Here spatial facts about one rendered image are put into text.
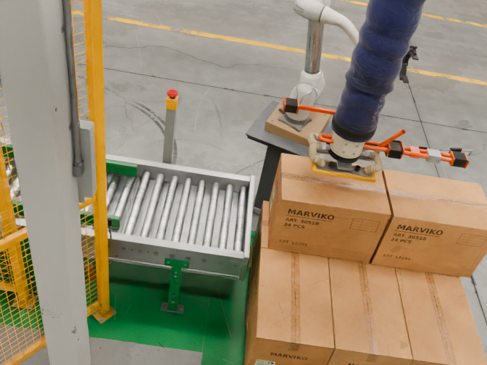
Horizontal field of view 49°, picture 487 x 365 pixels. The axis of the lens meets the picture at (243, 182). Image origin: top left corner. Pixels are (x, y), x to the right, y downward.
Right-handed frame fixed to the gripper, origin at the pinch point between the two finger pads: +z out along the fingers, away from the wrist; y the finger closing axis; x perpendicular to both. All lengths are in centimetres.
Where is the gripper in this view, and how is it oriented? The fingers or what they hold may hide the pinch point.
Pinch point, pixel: (410, 69)
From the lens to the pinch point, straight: 293.1
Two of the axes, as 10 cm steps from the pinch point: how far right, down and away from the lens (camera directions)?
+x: -9.9, -1.5, -0.6
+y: -1.5, 7.4, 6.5
